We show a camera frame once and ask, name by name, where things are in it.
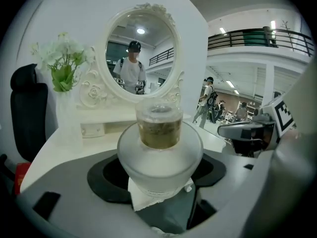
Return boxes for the red box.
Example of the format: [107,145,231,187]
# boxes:
[13,162,33,195]

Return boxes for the black office chair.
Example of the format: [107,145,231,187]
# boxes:
[9,63,49,163]

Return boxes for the white table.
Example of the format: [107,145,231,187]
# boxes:
[19,113,227,195]

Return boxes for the white ornate oval mirror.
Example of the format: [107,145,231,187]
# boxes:
[75,1,185,110]

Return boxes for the white paper piece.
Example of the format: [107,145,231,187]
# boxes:
[128,176,194,212]

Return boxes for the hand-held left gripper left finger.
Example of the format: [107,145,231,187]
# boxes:
[16,150,152,238]

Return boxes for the black balcony railing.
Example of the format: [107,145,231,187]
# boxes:
[207,28,315,57]

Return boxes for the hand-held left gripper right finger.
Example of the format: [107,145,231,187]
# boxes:
[187,137,317,238]

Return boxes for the white artificial flowers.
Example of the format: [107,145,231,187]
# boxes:
[29,32,96,93]

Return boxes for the white drawer stand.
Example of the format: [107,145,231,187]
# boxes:
[79,108,193,138]

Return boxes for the small frosted glass bottle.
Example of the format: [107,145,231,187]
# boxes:
[116,98,204,198]

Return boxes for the clear glass vase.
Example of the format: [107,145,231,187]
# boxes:
[55,90,84,154]

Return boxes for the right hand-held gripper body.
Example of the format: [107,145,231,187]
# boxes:
[217,94,298,157]

